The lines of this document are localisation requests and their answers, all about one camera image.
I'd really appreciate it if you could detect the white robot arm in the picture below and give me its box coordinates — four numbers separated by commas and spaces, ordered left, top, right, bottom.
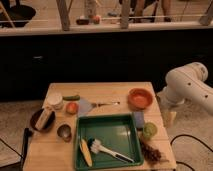
159, 62, 213, 127

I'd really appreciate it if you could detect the small metal cup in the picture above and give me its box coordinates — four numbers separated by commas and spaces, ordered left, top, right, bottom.
57, 124, 72, 142

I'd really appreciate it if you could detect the green apple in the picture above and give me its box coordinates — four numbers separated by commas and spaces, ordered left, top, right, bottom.
142, 122, 158, 139

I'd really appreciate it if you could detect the orange plastic bowl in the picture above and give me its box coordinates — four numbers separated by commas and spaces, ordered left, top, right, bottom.
127, 88, 153, 109

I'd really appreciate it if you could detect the purple grape bunch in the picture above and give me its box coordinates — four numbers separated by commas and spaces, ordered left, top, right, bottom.
140, 141, 167, 164

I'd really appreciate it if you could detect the green plastic tray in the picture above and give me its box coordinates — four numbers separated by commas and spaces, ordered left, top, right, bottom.
74, 114, 144, 171

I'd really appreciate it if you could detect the white dish brush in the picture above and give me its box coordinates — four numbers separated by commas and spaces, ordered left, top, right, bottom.
87, 138, 134, 163

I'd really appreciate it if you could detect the light blue cloth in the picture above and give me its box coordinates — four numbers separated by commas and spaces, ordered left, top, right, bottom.
78, 98, 93, 117

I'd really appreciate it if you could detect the yellow corn cob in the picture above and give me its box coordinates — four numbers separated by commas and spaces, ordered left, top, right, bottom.
80, 139, 93, 167

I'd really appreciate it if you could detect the red apple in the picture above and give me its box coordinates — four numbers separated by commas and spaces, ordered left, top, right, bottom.
66, 102, 79, 115

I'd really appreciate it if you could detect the green cucumber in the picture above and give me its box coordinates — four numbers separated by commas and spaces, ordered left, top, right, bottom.
63, 95, 80, 101

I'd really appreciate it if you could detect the wooden table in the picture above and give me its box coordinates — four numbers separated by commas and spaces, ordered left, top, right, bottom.
23, 82, 177, 171

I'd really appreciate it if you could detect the beige bread slice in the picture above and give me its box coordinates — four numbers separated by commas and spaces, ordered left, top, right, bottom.
35, 107, 53, 130

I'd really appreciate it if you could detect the black cable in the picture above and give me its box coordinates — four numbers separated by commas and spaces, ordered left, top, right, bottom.
170, 133, 213, 171

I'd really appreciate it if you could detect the black handle tool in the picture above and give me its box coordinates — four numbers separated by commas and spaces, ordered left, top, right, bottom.
20, 128, 33, 166

